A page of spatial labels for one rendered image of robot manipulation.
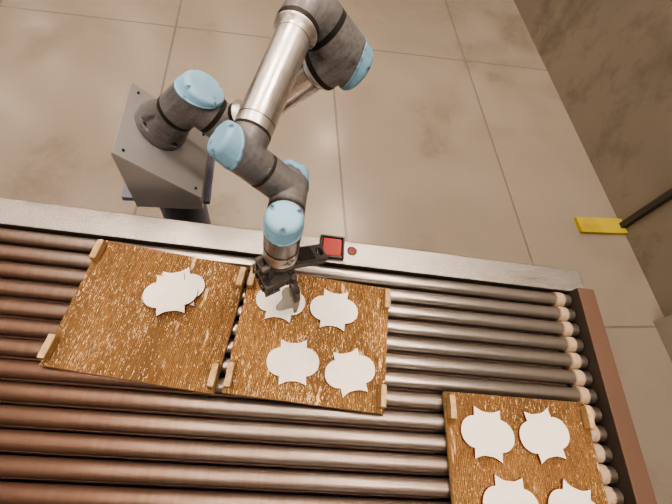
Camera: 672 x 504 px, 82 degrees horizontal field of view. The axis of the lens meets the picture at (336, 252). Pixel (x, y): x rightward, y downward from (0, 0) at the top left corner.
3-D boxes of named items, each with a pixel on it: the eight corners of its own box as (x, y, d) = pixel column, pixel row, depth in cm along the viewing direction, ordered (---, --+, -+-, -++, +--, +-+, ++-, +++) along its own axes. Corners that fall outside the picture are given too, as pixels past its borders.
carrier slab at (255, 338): (251, 268, 113) (251, 265, 112) (387, 290, 117) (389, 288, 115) (222, 393, 96) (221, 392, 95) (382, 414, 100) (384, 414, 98)
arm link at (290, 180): (281, 141, 76) (273, 185, 70) (318, 173, 83) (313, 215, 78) (254, 157, 80) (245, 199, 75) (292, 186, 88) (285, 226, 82)
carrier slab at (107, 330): (104, 242, 109) (102, 239, 108) (248, 269, 113) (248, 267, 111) (41, 366, 92) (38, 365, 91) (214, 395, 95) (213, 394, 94)
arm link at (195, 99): (164, 82, 110) (192, 54, 103) (204, 114, 119) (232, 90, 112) (153, 110, 104) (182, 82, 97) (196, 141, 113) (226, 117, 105)
